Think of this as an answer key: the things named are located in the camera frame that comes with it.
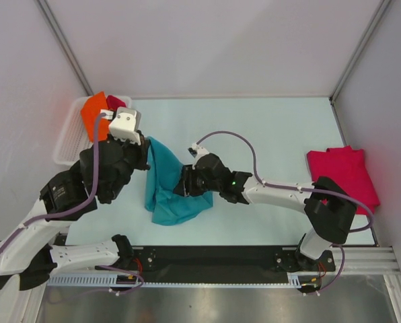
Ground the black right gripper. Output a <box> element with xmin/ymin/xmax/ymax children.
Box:
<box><xmin>173</xmin><ymin>165</ymin><xmax>221</xmax><ymax>198</ymax></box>

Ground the teal t shirt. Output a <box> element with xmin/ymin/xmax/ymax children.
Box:
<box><xmin>144</xmin><ymin>137</ymin><xmax>214</xmax><ymax>226</ymax></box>

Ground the white perforated plastic basket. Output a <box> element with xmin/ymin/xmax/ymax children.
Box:
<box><xmin>53</xmin><ymin>96</ymin><xmax>133</xmax><ymax>166</ymax></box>

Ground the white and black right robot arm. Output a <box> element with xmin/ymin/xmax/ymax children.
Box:
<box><xmin>173</xmin><ymin>153</ymin><xmax>357</xmax><ymax>270</ymax></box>

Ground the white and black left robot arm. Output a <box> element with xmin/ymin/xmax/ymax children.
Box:
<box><xmin>0</xmin><ymin>136</ymin><xmax>151</xmax><ymax>291</ymax></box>

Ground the crimson t shirt in basket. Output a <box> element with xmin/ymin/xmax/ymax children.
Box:
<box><xmin>106</xmin><ymin>95</ymin><xmax>127</xmax><ymax>111</ymax></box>

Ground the orange t shirt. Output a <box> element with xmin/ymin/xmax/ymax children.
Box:
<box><xmin>80</xmin><ymin>92</ymin><xmax>110</xmax><ymax>143</ymax></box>

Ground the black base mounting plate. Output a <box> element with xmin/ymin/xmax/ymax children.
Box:
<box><xmin>113</xmin><ymin>246</ymin><xmax>336</xmax><ymax>285</ymax></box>

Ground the folded crimson t shirt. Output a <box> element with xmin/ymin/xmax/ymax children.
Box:
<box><xmin>306</xmin><ymin>146</ymin><xmax>380</xmax><ymax>212</ymax></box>

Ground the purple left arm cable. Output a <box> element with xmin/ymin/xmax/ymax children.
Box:
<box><xmin>0</xmin><ymin>112</ymin><xmax>145</xmax><ymax>298</ymax></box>

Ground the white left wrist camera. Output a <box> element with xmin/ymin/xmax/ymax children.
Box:
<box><xmin>100</xmin><ymin>107</ymin><xmax>141</xmax><ymax>145</ymax></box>

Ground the white slotted cable duct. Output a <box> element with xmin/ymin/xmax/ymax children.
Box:
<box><xmin>47</xmin><ymin>271</ymin><xmax>322</xmax><ymax>289</ymax></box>

